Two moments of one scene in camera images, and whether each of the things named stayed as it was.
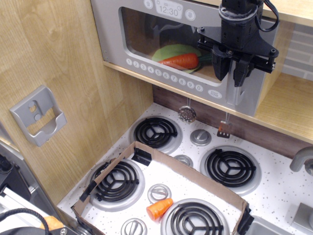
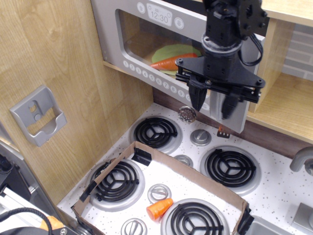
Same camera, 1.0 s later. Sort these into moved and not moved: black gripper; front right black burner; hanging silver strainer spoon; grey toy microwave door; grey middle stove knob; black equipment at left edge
Moved: black gripper; grey toy microwave door
Not moved: grey middle stove knob; hanging silver strainer spoon; black equipment at left edge; front right black burner
